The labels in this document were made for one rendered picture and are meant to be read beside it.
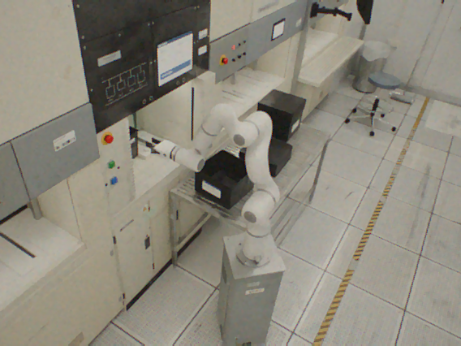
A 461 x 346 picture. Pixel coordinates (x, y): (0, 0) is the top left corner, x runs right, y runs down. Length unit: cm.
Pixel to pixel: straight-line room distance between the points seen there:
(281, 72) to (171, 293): 215
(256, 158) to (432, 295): 206
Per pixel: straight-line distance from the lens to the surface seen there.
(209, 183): 228
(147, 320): 275
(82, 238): 206
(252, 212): 174
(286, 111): 283
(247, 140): 155
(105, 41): 169
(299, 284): 299
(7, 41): 144
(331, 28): 504
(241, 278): 202
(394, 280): 328
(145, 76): 192
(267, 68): 374
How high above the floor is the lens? 236
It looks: 39 degrees down
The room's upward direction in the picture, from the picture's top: 5 degrees clockwise
